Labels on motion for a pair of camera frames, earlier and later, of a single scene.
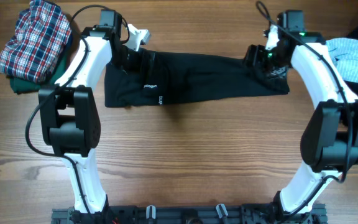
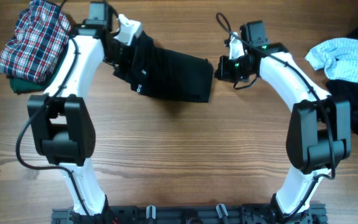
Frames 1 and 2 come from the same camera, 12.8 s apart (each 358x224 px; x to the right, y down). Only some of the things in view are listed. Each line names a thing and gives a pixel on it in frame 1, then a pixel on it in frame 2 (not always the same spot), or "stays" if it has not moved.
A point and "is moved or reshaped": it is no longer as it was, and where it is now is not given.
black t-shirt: (171, 77) is moved or reshaped
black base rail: (190, 214) stays
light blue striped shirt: (357, 60) stays
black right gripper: (253, 58) to (222, 73)
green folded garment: (20, 85) stays
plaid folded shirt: (41, 33) stays
